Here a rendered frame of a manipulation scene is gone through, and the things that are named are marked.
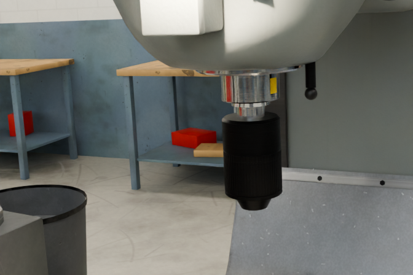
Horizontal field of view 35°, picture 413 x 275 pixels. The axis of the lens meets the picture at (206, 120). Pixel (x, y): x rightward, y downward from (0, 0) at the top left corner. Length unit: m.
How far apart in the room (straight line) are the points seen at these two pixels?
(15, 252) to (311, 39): 0.38
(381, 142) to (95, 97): 4.95
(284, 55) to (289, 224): 0.49
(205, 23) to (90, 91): 5.38
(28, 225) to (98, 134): 5.12
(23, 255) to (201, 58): 0.33
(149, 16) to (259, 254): 0.57
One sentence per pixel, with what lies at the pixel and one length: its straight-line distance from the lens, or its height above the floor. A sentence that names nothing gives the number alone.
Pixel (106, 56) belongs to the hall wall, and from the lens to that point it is 5.63.
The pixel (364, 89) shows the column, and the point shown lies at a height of 1.23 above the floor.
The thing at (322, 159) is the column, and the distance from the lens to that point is 0.91.
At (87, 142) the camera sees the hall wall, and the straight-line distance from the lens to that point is 5.89.
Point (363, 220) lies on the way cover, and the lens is 0.89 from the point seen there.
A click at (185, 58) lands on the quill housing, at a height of 1.32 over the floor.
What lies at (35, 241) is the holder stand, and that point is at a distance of 0.70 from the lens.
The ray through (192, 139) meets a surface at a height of 0.31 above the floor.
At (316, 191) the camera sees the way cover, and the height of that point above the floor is 1.09.
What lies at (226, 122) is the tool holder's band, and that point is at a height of 1.26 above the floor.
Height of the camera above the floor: 1.36
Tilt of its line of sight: 11 degrees down
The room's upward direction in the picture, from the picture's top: 3 degrees counter-clockwise
